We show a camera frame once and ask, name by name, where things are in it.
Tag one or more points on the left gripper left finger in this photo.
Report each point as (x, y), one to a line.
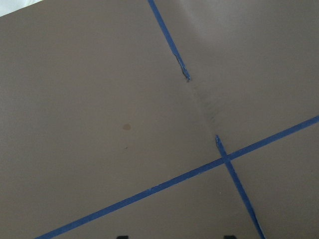
(123, 237)

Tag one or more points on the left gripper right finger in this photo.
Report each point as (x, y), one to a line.
(229, 237)

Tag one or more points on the brown paper table cover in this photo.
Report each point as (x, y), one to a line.
(94, 107)

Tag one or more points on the blue tape grid lines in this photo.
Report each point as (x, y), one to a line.
(224, 154)

